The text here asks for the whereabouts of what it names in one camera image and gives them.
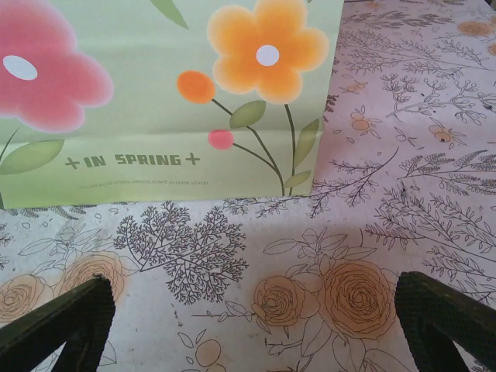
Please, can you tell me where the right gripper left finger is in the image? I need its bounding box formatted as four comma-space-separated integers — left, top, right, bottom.
0, 274, 117, 372

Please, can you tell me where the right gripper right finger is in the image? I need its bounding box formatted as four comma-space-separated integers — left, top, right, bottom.
394, 270, 496, 372

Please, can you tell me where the illustrated paper gift bag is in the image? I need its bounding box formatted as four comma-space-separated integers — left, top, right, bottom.
0, 0, 344, 211

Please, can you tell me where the floral print tablecloth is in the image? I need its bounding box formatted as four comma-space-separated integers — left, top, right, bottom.
0, 0, 496, 372

